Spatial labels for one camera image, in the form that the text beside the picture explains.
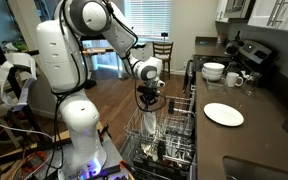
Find white mug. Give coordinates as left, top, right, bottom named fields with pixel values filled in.
left=225, top=71, right=244, bottom=88

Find black kitchen utensil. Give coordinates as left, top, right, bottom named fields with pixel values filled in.
left=167, top=98, right=176, bottom=115

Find silver cabinet door handle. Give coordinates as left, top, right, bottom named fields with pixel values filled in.
left=273, top=0, right=288, bottom=29
left=266, top=0, right=282, bottom=27

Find stainless microwave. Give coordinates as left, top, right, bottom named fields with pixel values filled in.
left=223, top=0, right=256, bottom=19

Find wooden desk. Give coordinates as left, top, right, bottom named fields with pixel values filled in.
left=82, top=46, right=152, bottom=73

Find black bowl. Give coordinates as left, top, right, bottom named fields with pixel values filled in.
left=157, top=139, right=167, bottom=161

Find white bowl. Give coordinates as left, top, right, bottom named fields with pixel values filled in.
left=202, top=72, right=223, bottom=83
left=202, top=62, right=226, bottom=75
left=201, top=68, right=224, bottom=79

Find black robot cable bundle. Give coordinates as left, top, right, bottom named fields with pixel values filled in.
left=43, top=0, right=85, bottom=180

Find black stainless stove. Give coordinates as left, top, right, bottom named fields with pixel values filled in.
left=183, top=39, right=280, bottom=98

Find white window blinds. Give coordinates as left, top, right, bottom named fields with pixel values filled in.
left=123, top=0, right=173, bottom=43

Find tall clear glass jar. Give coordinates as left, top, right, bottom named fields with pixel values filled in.
left=244, top=71, right=260, bottom=97

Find clear glass dish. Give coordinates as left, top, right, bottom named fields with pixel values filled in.
left=205, top=78, right=228, bottom=95

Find stainless kitchen sink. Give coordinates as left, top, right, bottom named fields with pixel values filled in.
left=222, top=155, right=288, bottom=180

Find white cabinet beside microwave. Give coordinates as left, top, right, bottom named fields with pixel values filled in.
left=214, top=0, right=230, bottom=24

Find wooden chair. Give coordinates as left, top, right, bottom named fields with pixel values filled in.
left=152, top=41, right=174, bottom=80

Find white strap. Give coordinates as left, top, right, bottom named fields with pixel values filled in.
left=0, top=52, right=38, bottom=113

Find orange handled tool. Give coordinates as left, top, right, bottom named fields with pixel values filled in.
left=118, top=159, right=135, bottom=178

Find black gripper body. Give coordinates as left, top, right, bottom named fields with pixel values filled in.
left=139, top=93, right=160, bottom=108

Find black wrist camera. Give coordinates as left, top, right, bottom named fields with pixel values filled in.
left=136, top=84, right=162, bottom=95

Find wire dishwasher rack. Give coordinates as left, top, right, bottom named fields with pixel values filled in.
left=119, top=94, right=198, bottom=180

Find orange cable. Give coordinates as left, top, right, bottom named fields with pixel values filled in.
left=20, top=150, right=48, bottom=174

